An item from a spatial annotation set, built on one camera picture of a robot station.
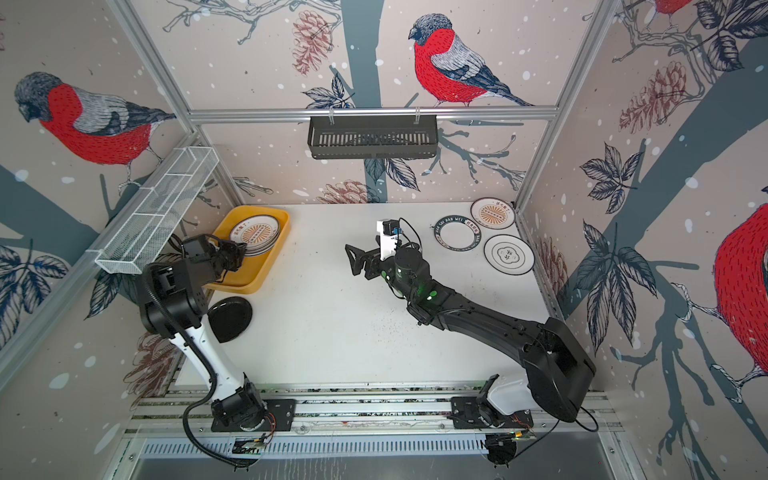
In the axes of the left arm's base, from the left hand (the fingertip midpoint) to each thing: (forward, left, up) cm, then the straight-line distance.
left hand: (244, 239), depth 101 cm
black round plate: (-25, 0, -9) cm, 26 cm away
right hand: (-18, -42, +19) cm, 50 cm away
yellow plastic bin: (-11, -6, -3) cm, 13 cm away
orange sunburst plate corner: (+18, -92, -7) cm, 94 cm away
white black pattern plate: (-2, -94, -8) cm, 95 cm away
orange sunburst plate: (+7, -2, -4) cm, 8 cm away
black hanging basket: (+32, -45, +19) cm, 58 cm away
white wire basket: (-7, +12, +22) cm, 26 cm away
